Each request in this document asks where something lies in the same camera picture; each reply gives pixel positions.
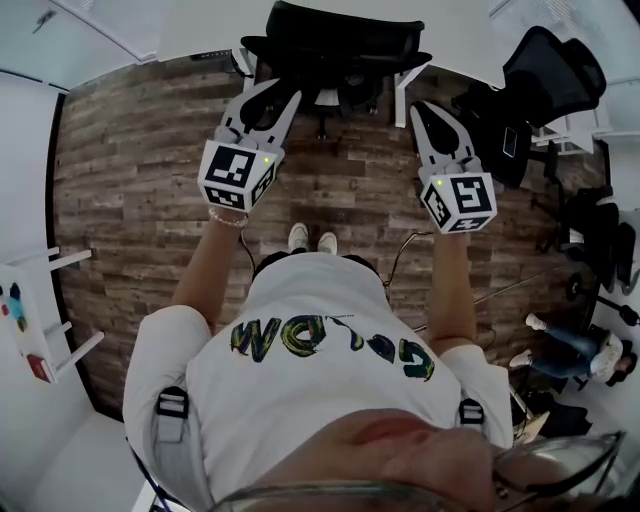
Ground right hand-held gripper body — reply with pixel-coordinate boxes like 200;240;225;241
416;155;498;235

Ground beaded bracelet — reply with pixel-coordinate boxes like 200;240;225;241
207;208;249;229

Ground person's right forearm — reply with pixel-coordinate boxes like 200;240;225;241
427;232;479;356

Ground grey harness strap with buckle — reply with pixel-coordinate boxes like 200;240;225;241
154;385;211;512
457;397;486;427

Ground person's glasses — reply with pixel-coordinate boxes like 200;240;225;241
214;430;629;512

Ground person's left white shoe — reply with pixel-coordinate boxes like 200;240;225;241
288;223;310;253

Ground black mesh-back office chair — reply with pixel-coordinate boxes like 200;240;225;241
452;24;609;189

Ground black padded office chair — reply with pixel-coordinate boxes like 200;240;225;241
534;184;640;294

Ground red box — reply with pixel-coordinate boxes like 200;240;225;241
25;353;54;384

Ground person's face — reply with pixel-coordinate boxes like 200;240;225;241
234;408;640;512

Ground black soft bag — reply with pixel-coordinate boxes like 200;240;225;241
539;402;594;439

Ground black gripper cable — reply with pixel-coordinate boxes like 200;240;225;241
239;229;257;277
382;231;434;289

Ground person's left forearm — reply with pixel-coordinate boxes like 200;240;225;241
169;214;249;334

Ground person's white printed t-shirt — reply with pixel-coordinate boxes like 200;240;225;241
122;252;514;512

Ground white metal-frame desk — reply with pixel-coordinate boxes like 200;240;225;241
529;74;640;156

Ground white floor cable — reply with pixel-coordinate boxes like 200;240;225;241
472;264;571;306

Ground small white table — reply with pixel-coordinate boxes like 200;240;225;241
0;247;106;384

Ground blue toy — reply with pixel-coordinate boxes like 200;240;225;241
7;282;29;334

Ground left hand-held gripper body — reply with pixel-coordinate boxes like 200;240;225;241
197;124;287;214

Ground black wheeled stand leg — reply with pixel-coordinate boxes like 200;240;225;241
566;272;640;326

